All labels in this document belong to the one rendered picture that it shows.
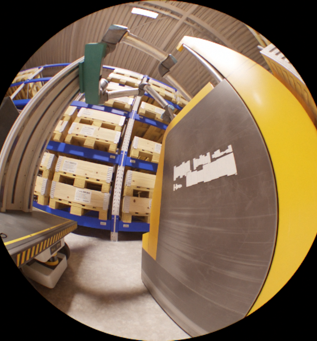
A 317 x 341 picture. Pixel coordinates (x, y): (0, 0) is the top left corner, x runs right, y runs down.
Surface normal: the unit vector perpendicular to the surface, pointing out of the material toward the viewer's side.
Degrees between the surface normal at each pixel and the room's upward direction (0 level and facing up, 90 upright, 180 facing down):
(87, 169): 90
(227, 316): 90
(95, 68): 180
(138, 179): 90
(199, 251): 90
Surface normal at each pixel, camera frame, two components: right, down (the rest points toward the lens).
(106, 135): 0.44, -0.27
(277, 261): -0.90, -0.19
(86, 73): -0.05, 0.94
